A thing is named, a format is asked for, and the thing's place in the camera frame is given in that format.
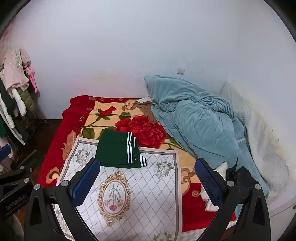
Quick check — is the white textured bed cover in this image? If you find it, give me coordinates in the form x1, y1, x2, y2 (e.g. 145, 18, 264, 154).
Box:
217, 81, 290, 218

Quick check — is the light blue quilt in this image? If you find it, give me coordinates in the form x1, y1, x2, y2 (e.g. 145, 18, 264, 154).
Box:
144, 75, 270, 200

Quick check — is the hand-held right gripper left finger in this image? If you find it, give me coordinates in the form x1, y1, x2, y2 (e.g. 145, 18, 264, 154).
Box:
24, 158, 101, 241

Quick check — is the white diamond patterned floral mat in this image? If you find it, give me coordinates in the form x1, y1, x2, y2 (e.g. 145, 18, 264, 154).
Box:
52, 136, 184, 241

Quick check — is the pink hanging toy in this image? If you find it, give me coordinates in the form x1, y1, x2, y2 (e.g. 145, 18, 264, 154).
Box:
24, 65, 39, 93

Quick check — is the white puffer jacket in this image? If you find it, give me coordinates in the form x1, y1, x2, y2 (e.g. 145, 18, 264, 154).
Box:
0, 88, 26, 128

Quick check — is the red floral blanket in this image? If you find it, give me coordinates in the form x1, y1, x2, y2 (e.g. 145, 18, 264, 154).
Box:
37, 95, 236, 233

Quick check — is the black clothes rack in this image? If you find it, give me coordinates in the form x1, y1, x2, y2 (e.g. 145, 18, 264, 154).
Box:
0, 58, 49, 146

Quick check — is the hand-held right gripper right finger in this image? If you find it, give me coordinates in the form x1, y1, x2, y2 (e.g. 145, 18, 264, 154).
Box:
195, 158, 271, 241

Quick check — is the olive green puffer jacket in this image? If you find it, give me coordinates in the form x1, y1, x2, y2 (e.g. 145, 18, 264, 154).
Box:
14, 89, 37, 114

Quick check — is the green hanging garment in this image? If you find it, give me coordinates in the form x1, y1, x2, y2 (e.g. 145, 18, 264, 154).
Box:
0, 115, 8, 138

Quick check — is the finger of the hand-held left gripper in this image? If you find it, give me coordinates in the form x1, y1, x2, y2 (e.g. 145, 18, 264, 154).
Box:
0, 145, 38, 183

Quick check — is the green and white striped garment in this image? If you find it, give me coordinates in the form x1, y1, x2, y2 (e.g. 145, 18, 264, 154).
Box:
95, 130, 148, 169

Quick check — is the pink fleece jacket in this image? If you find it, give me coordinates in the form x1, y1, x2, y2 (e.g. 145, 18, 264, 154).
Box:
3, 48, 31, 91

